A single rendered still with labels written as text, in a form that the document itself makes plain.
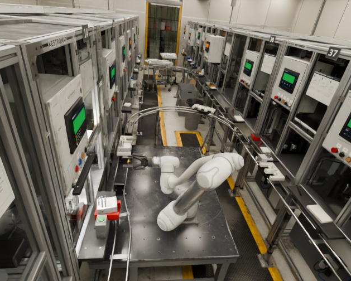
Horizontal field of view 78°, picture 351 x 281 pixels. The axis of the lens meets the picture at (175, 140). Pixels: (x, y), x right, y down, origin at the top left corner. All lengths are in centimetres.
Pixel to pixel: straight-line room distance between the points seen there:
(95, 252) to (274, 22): 1045
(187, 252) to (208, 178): 75
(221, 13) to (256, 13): 141
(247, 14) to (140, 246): 967
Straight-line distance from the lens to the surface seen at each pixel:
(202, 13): 989
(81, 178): 124
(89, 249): 151
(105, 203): 153
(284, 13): 1107
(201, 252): 178
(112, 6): 977
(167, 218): 162
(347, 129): 193
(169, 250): 175
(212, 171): 117
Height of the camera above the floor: 214
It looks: 30 degrees down
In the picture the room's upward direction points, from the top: 6 degrees clockwise
